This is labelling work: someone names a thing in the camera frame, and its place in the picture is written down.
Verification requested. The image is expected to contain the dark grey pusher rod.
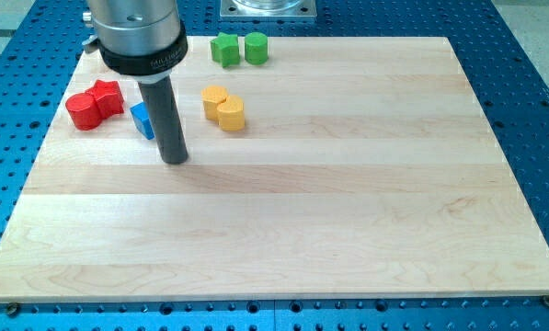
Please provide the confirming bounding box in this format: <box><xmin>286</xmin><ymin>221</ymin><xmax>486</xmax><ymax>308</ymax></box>
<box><xmin>138</xmin><ymin>76</ymin><xmax>189</xmax><ymax>165</ymax></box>

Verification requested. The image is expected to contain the blue cube block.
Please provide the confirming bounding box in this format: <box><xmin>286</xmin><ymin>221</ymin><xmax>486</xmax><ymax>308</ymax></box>
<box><xmin>130</xmin><ymin>102</ymin><xmax>154</xmax><ymax>140</ymax></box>

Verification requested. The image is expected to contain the red star block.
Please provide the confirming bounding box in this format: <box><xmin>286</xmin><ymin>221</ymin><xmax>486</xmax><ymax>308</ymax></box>
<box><xmin>86</xmin><ymin>80</ymin><xmax>124</xmax><ymax>120</ymax></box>

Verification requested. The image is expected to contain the yellow hexagon block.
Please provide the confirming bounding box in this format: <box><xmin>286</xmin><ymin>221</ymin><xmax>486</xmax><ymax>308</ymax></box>
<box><xmin>200</xmin><ymin>86</ymin><xmax>228</xmax><ymax>121</ymax></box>

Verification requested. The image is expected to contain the red cylinder block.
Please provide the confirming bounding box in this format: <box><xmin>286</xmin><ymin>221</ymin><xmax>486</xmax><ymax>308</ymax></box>
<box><xmin>65</xmin><ymin>93</ymin><xmax>103</xmax><ymax>131</ymax></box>

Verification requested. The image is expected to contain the green star block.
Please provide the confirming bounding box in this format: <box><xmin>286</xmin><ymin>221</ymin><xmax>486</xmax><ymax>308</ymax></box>
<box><xmin>210</xmin><ymin>32</ymin><xmax>241</xmax><ymax>68</ymax></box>

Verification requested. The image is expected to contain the green cylinder block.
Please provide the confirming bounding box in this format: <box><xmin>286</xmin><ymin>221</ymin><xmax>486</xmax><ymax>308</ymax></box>
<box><xmin>244</xmin><ymin>32</ymin><xmax>269</xmax><ymax>65</ymax></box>

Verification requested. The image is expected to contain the blue perforated metal table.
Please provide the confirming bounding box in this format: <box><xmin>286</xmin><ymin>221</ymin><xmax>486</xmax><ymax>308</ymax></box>
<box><xmin>0</xmin><ymin>1</ymin><xmax>549</xmax><ymax>330</ymax></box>

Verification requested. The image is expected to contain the light wooden board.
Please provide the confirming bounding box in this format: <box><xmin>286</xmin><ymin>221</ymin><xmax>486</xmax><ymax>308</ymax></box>
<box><xmin>0</xmin><ymin>37</ymin><xmax>549</xmax><ymax>302</ymax></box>

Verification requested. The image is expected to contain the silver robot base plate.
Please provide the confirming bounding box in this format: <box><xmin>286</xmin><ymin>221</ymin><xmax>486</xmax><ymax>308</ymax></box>
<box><xmin>219</xmin><ymin>0</ymin><xmax>317</xmax><ymax>21</ymax></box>

